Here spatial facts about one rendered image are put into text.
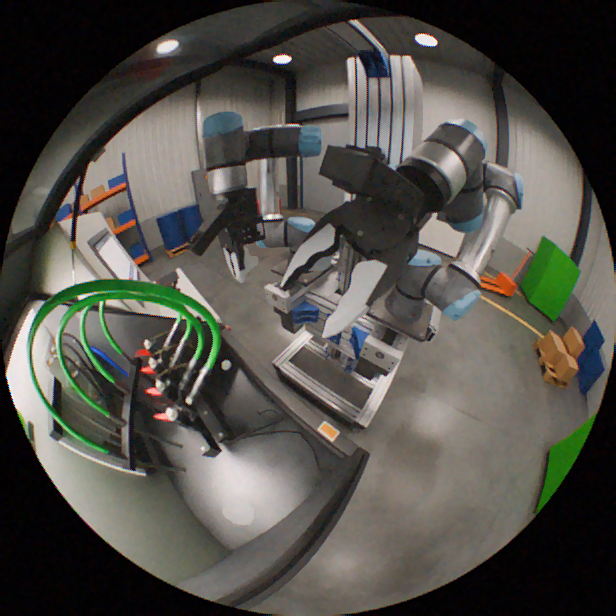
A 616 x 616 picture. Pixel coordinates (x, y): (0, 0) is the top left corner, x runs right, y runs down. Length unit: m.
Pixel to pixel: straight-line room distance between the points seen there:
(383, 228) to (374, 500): 1.55
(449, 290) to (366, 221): 0.40
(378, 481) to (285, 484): 1.01
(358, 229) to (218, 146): 0.27
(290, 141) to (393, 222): 0.31
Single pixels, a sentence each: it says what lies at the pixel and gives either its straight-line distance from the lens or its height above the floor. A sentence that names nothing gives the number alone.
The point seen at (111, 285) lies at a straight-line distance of 0.24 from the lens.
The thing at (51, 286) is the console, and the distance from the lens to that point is 0.68.
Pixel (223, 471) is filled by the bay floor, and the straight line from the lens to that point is 0.68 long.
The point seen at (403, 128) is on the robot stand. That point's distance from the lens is 0.78.
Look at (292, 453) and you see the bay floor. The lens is 0.63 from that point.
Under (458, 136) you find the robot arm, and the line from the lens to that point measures 0.28.
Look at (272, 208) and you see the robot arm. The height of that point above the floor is 1.32.
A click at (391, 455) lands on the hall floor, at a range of 1.58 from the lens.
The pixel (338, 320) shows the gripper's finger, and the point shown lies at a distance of 0.17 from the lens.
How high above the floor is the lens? 1.46
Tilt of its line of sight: 42 degrees down
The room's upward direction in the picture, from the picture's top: straight up
